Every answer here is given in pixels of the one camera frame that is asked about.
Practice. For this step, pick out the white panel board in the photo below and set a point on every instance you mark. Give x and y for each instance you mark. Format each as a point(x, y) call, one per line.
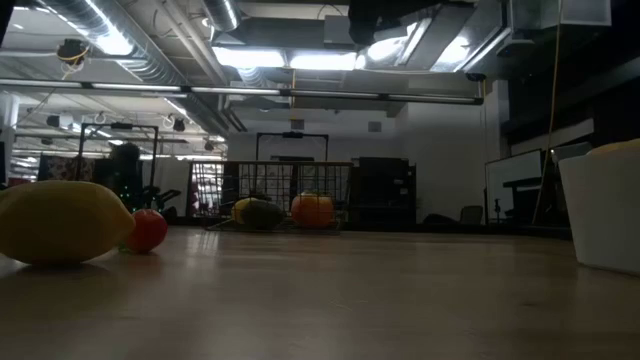
point(515, 170)

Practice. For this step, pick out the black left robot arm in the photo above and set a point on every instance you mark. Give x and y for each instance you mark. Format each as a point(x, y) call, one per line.
point(4, 20)

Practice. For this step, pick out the small red tomato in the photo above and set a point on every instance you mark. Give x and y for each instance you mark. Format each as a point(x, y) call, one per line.
point(147, 230)

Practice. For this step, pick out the large yellow lemon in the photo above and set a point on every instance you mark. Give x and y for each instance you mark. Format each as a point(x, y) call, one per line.
point(60, 222)

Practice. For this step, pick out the small yellow lemon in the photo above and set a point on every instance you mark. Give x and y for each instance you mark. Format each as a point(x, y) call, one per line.
point(240, 209)

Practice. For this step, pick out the dark green avocado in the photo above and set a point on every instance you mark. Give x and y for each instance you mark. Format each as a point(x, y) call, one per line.
point(262, 216)

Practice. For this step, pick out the black background rig frame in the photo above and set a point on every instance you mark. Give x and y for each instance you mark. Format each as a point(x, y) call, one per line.
point(292, 135)
point(117, 127)

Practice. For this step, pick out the overhead bar with light strips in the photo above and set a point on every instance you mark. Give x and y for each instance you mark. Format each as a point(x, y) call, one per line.
point(250, 90)

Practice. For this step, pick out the person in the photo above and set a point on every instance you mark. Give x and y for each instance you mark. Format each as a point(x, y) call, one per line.
point(125, 165)

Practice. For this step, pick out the black ceiling-mounted device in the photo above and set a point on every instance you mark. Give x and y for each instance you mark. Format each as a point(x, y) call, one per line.
point(72, 50)

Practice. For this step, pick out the black aluminium table frame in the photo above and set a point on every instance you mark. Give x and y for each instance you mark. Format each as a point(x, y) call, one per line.
point(400, 230)

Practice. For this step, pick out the grey office chair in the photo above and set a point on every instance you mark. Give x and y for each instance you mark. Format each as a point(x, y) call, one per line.
point(471, 215)

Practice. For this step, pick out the patterned fabric screen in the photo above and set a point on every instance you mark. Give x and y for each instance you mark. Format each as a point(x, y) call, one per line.
point(65, 169)

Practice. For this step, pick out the silver ribbed air duct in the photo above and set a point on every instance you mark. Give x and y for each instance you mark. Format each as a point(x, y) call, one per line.
point(140, 50)

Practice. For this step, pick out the ceiling light panel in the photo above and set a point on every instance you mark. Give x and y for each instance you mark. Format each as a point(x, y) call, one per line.
point(322, 61)
point(248, 57)

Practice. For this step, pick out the black cabinet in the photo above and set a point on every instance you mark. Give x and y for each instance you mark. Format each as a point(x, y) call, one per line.
point(385, 185)

